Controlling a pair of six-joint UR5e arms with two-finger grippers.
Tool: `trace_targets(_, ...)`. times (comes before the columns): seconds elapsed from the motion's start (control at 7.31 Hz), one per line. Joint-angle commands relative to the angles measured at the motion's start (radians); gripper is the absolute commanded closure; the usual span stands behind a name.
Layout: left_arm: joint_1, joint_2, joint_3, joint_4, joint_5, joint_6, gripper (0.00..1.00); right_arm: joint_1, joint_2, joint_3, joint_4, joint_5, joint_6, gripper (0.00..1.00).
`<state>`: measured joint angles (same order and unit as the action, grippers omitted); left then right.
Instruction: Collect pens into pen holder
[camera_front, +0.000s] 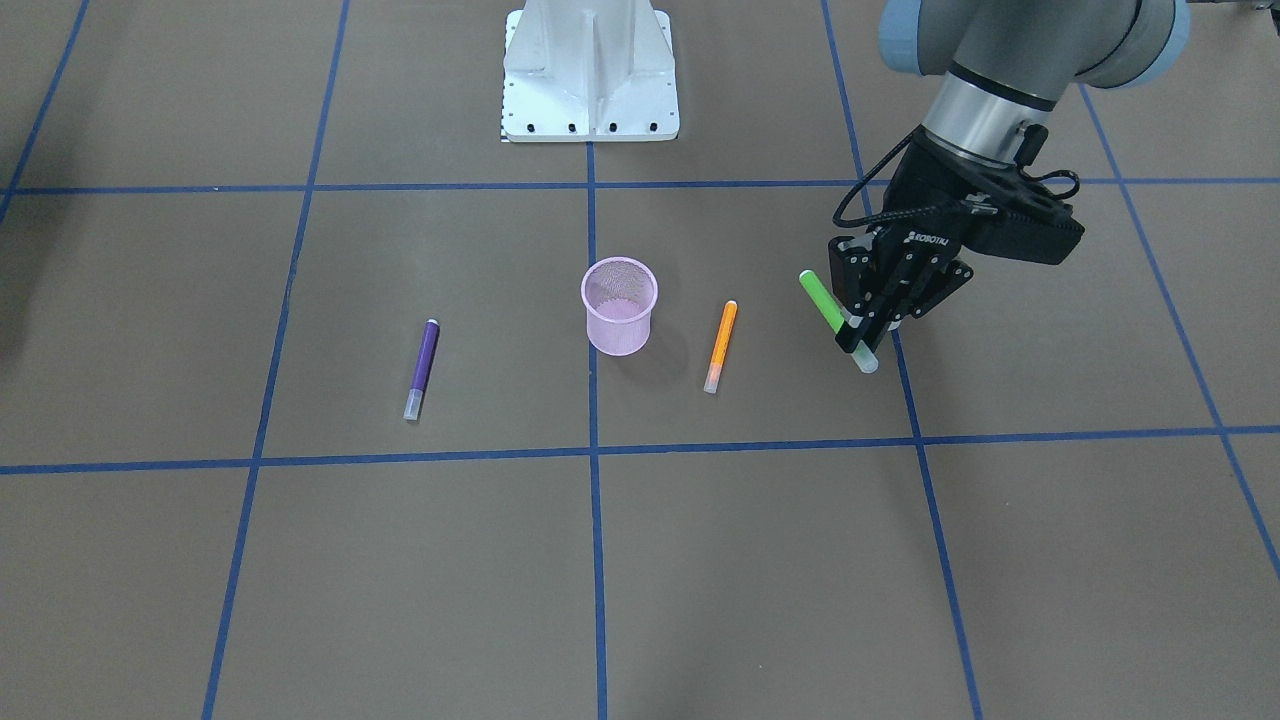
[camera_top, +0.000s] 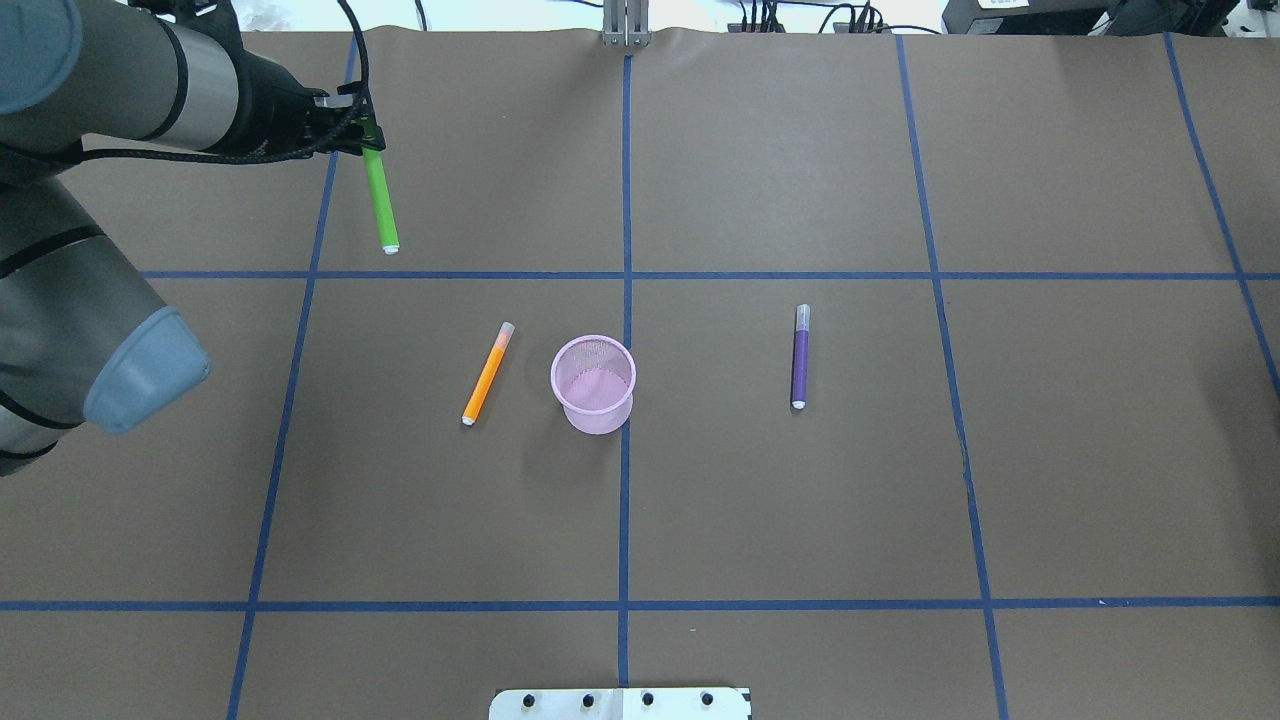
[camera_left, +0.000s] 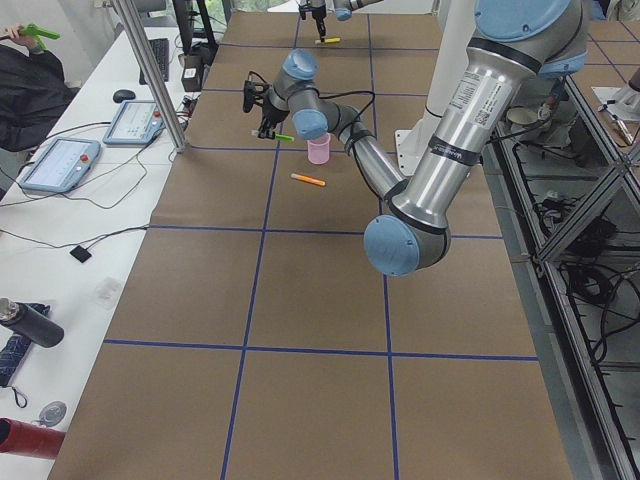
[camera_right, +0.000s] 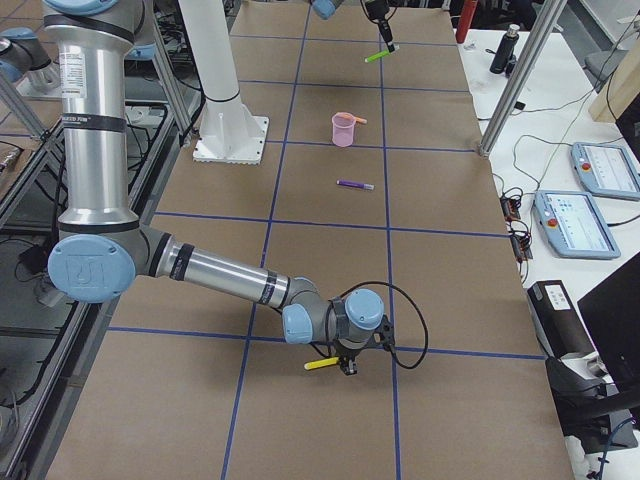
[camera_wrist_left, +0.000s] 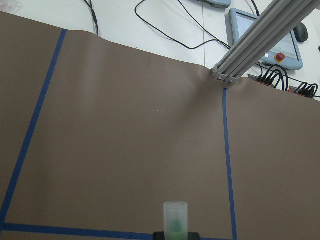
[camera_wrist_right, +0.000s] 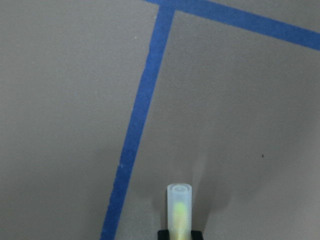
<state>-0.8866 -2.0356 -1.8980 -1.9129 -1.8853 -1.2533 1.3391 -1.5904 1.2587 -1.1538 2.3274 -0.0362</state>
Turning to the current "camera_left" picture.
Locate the green highlighter pen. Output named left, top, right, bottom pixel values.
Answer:
left=251, top=130, right=295, bottom=143

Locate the near teach pendant tablet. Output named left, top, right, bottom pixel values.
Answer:
left=18, top=137, right=102, bottom=193

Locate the orange highlighter pen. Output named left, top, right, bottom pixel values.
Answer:
left=290, top=173, right=326, bottom=187

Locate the black water bottle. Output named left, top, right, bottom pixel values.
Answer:
left=1, top=298, right=64, bottom=348

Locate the person in black jacket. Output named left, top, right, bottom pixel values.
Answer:
left=1, top=24, right=77, bottom=152

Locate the far teach pendant tablet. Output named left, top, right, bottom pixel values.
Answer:
left=103, top=100, right=164, bottom=146

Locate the teach pendant tablet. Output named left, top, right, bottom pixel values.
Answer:
left=103, top=100, right=164, bottom=146
left=18, top=137, right=102, bottom=193

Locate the small black square device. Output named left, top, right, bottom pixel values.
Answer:
left=69, top=245, right=92, bottom=263

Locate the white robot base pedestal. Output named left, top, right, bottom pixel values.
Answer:
left=395, top=0, right=475, bottom=177

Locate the dark blue folded umbrella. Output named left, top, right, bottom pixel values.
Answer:
left=1, top=303, right=50, bottom=408

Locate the round metal lid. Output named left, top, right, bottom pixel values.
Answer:
left=34, top=401, right=67, bottom=428

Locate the black computer mouse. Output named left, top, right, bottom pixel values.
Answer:
left=112, top=89, right=136, bottom=104

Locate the pink mesh pen holder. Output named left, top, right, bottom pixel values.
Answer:
left=307, top=133, right=331, bottom=165

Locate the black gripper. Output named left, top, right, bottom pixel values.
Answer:
left=258, top=89, right=290, bottom=140
left=305, top=0, right=327, bottom=42

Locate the aluminium frame post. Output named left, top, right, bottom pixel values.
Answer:
left=111, top=0, right=187, bottom=153

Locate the black keyboard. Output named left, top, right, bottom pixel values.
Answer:
left=149, top=38, right=170, bottom=82

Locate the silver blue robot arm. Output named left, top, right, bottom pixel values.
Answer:
left=298, top=0, right=380, bottom=44
left=243, top=1, right=592, bottom=276

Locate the black box with label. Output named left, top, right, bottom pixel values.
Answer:
left=181, top=55, right=203, bottom=92

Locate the red cylinder bottle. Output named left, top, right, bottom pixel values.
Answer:
left=0, top=418, right=66, bottom=460

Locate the green handheld tool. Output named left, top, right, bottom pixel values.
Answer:
left=20, top=23, right=60, bottom=40

